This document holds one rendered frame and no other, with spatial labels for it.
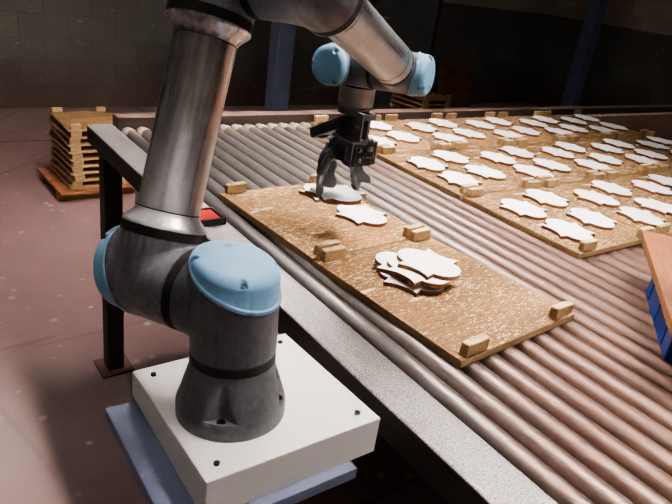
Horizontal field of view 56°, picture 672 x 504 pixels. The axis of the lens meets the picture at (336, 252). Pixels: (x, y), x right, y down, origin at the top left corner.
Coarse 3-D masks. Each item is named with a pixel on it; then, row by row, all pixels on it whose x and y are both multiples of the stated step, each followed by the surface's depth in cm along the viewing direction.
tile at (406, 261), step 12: (408, 252) 132; (420, 252) 133; (432, 252) 134; (408, 264) 127; (420, 264) 128; (432, 264) 128; (444, 264) 129; (456, 264) 132; (432, 276) 125; (444, 276) 124; (456, 276) 125
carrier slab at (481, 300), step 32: (352, 256) 136; (448, 256) 143; (352, 288) 124; (384, 288) 125; (448, 288) 129; (480, 288) 130; (512, 288) 133; (416, 320) 115; (448, 320) 116; (480, 320) 118; (512, 320) 120; (544, 320) 121; (448, 352) 107; (480, 352) 108
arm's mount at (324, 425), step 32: (288, 352) 103; (160, 384) 92; (288, 384) 95; (320, 384) 95; (160, 416) 86; (288, 416) 88; (320, 416) 88; (352, 416) 89; (192, 448) 80; (224, 448) 80; (256, 448) 81; (288, 448) 81; (320, 448) 84; (352, 448) 88; (192, 480) 78; (224, 480) 76; (256, 480) 79; (288, 480) 83
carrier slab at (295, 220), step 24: (264, 192) 166; (288, 192) 168; (264, 216) 151; (288, 216) 153; (312, 216) 155; (288, 240) 140; (312, 240) 141; (360, 240) 145; (384, 240) 147; (312, 264) 134
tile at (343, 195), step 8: (312, 192) 140; (328, 192) 141; (336, 192) 141; (344, 192) 142; (352, 192) 142; (360, 192) 143; (328, 200) 137; (336, 200) 136; (344, 200) 136; (352, 200) 137; (360, 200) 138
